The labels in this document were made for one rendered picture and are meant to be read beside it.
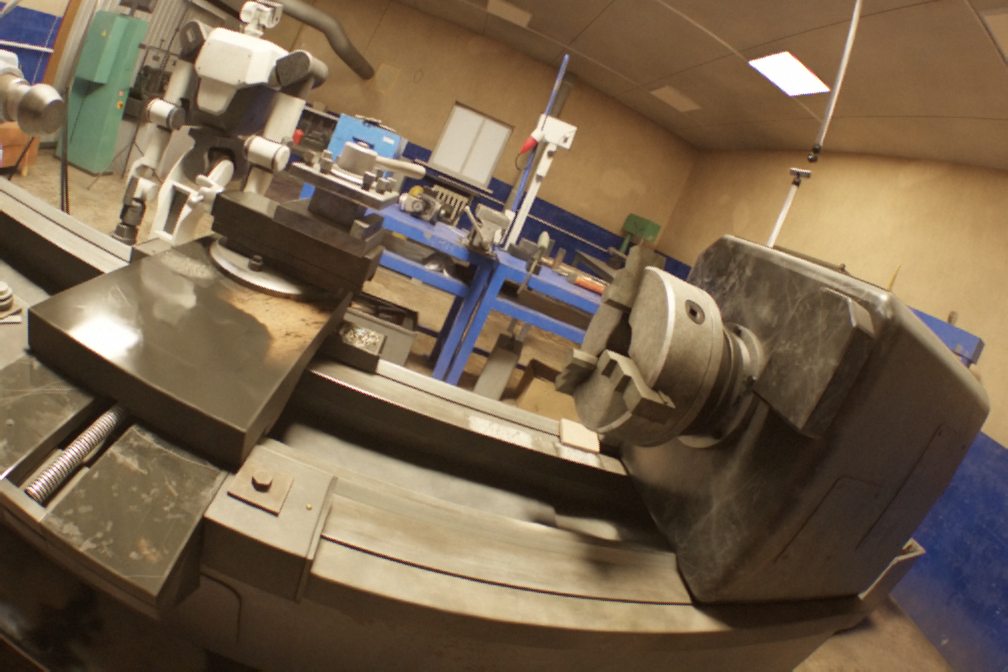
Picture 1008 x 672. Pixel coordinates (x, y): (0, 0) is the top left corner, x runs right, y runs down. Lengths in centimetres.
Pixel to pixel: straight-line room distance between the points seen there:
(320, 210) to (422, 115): 694
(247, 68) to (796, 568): 167
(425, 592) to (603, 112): 785
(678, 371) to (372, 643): 51
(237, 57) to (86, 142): 368
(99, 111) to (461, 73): 540
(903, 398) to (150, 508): 86
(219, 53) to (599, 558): 152
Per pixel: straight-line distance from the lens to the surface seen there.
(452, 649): 64
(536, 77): 787
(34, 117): 88
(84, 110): 509
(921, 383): 73
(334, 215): 78
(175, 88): 167
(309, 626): 64
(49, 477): 49
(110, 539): 44
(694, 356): 58
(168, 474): 49
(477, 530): 60
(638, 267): 67
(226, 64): 148
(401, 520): 57
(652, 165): 834
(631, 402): 54
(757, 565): 70
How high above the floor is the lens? 123
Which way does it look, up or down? 12 degrees down
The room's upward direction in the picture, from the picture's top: 25 degrees clockwise
